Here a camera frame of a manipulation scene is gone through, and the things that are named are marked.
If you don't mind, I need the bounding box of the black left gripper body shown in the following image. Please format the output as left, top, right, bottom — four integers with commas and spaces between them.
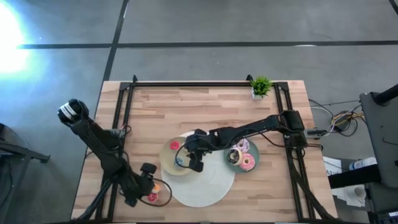
122, 173, 156, 207

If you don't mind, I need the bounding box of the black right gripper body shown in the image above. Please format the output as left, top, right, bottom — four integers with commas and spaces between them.
184, 128, 218, 154

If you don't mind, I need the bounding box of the large chocolate frosted donut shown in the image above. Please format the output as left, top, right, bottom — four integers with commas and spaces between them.
226, 147, 244, 166

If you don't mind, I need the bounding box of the large purple frosted donut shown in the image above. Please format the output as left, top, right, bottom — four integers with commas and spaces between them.
233, 138, 251, 154

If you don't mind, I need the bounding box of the large pink frosted donut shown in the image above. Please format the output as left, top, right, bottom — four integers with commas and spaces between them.
238, 152, 256, 172

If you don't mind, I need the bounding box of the pale yellow round plate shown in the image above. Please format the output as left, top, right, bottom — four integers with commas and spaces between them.
159, 136, 196, 177

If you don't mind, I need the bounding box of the white round woven placemat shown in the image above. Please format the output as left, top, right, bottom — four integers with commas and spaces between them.
160, 130, 236, 208

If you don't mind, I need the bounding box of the grey-green round plate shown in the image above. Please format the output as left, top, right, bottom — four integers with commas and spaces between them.
223, 138, 261, 174

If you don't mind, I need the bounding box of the small green potted plant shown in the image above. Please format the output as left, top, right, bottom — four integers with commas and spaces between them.
249, 75, 274, 101

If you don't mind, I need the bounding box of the grey metal stand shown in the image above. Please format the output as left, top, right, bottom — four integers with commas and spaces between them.
0, 123, 51, 224

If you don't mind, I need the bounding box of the white printed paper sheet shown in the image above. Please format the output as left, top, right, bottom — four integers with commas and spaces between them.
322, 155, 343, 177

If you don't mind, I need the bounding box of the black shelf board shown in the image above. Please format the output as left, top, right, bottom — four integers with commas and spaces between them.
328, 172, 382, 190

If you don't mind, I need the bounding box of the white plastic bottle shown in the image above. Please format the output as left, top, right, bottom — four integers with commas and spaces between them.
348, 157, 377, 171

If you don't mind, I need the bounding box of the white paper cup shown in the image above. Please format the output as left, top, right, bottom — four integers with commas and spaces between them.
352, 185, 367, 200

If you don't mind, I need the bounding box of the grey equipment cart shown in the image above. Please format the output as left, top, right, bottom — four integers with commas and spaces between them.
359, 83, 398, 189

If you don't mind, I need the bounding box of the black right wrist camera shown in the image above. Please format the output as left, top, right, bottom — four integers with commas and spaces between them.
187, 151, 206, 174

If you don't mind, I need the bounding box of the black aluminium table frame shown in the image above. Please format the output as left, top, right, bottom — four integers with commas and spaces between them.
76, 74, 339, 223

